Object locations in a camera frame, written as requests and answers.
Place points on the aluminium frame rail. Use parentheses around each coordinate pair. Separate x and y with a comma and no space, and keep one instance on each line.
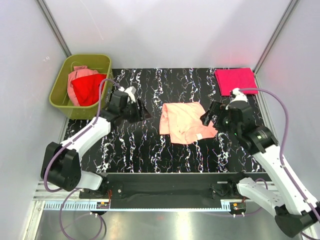
(84,201)

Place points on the salmon pink t shirt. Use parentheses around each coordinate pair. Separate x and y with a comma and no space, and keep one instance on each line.
(182,122)

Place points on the folded magenta t shirt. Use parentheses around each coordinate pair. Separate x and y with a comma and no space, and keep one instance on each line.
(229,79)

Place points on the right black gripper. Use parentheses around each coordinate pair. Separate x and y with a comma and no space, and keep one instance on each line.
(216,108)

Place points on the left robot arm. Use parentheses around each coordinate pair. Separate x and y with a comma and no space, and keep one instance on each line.
(62,161)

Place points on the red t shirt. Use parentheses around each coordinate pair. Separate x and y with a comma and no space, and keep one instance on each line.
(86,89)

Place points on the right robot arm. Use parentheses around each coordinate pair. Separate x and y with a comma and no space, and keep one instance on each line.
(294,209)

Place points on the dusty pink t shirt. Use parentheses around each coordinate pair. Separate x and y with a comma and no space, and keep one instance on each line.
(79,71)

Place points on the olive green plastic bin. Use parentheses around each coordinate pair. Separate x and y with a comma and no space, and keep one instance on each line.
(59,97)

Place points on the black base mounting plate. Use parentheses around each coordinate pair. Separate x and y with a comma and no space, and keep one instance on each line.
(177,184)

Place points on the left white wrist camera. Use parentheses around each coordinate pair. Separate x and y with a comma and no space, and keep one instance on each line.
(131,90)

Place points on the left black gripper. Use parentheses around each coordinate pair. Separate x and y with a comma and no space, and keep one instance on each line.
(144,113)

